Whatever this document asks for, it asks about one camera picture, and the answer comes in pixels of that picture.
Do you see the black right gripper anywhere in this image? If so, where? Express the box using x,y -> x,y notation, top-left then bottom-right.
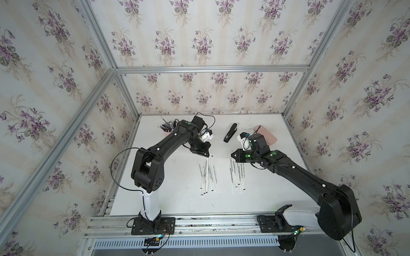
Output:
229,148 -> 260,163

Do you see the pink eraser case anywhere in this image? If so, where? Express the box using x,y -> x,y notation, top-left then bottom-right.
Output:
254,125 -> 278,146

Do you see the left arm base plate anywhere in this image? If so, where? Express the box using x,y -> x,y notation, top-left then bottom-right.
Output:
131,217 -> 176,235

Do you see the twelfth straw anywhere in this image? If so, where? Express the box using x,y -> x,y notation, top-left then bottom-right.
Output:
204,156 -> 210,193

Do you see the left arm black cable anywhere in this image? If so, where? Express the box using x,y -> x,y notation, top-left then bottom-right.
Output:
110,147 -> 145,194

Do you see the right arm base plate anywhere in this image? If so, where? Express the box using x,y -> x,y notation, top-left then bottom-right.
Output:
256,215 -> 302,234

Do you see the eleventh straw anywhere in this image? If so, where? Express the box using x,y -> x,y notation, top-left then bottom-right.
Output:
212,165 -> 221,193

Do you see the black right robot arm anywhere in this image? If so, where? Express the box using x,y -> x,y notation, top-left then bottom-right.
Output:
231,134 -> 362,241

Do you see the black stapler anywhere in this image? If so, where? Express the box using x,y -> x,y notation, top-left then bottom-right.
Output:
223,123 -> 238,143

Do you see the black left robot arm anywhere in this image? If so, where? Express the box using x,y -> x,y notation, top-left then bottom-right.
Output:
131,115 -> 211,224

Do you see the aluminium mounting rail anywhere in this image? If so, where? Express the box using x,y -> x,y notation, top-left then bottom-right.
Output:
84,212 -> 321,239

